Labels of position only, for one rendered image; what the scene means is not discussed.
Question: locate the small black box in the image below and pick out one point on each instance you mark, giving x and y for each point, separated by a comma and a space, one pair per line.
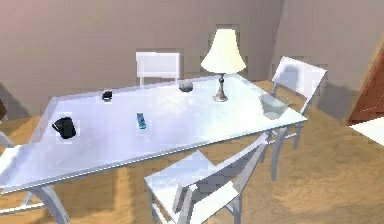
107, 95

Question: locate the white chair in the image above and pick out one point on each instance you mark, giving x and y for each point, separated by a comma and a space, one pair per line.
300, 78
186, 183
10, 200
158, 64

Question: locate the cream shade table lamp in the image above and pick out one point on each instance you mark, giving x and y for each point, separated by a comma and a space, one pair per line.
222, 53

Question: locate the white dining table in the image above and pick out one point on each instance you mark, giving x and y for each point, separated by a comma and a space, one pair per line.
110, 143

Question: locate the blue remote control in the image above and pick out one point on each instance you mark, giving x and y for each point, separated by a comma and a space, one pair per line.
141, 120

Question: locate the black mug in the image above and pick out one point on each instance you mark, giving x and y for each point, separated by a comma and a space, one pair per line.
65, 127

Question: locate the brown wooden door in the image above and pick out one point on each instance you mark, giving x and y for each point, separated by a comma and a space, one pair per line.
368, 95

